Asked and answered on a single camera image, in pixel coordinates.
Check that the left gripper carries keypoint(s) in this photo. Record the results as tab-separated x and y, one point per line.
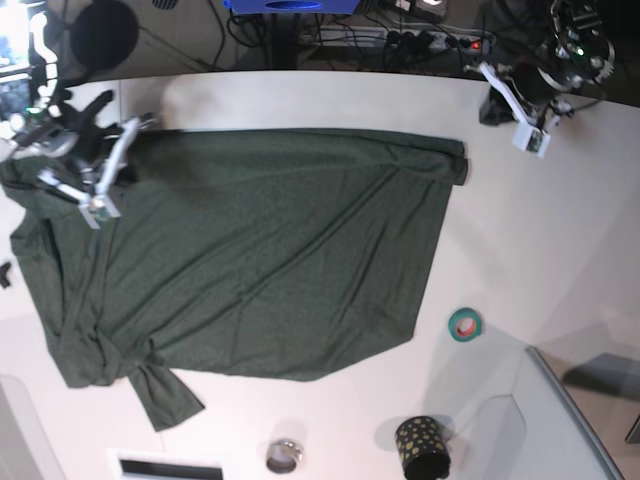
528	86

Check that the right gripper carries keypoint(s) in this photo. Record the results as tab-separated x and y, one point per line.
88	153

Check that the green tape roll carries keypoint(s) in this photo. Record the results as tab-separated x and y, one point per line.
465	324

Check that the dark green t-shirt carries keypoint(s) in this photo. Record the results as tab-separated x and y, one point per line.
280	254

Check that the small black clip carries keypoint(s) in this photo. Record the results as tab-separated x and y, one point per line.
4	275

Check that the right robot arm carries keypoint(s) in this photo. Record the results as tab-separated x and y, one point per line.
36	118

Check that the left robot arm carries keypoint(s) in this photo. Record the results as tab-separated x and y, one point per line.
558	61

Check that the white power strip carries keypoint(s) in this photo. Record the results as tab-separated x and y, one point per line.
421	41

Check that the round black stand base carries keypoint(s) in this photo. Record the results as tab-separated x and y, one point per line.
103	35

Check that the blue plastic box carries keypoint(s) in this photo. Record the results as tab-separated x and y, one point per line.
248	7

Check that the white slotted tray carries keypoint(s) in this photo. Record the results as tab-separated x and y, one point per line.
137	464

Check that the black gold-dotted cup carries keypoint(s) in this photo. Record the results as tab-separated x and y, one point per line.
422	449

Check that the silver tape roll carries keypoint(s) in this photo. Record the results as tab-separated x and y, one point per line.
283	456

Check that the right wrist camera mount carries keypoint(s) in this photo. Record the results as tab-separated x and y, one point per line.
92	193

